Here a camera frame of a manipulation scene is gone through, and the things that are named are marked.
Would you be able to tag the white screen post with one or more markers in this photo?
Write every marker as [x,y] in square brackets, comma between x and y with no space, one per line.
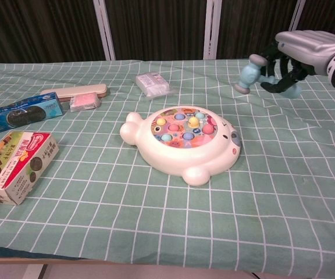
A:
[212,29]
[105,29]
[297,14]

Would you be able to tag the blue cookie box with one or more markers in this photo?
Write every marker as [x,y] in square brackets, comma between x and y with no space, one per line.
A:
[19,114]

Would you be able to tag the pink eraser pack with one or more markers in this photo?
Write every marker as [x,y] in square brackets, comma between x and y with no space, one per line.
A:
[84,101]

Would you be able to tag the light blue small handheld toy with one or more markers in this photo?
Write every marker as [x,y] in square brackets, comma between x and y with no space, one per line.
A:
[250,71]

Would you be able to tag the white tissue pack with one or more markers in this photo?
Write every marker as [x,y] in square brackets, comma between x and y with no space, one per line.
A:
[153,84]

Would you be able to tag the beige pencil case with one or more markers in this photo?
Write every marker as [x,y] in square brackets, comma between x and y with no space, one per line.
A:
[80,89]

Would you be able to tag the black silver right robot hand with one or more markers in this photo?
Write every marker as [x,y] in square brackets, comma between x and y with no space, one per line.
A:
[310,49]

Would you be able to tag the green red biscuit box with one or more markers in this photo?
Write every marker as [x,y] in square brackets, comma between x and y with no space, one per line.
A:
[25,162]

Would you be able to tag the white fish game toy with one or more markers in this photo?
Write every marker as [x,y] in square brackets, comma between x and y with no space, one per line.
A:
[182,165]

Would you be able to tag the green checked tablecloth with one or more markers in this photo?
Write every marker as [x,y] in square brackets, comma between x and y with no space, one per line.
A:
[243,218]

